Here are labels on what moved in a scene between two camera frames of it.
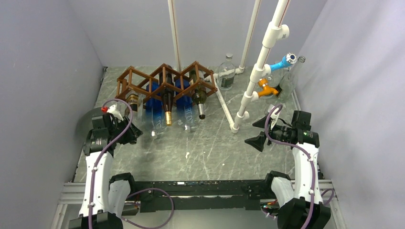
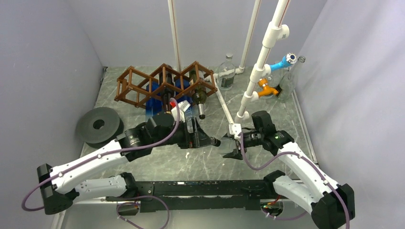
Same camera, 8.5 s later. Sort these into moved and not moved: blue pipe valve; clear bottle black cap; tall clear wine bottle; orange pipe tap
Moved: clear bottle black cap
Not moved: blue pipe valve; tall clear wine bottle; orange pipe tap
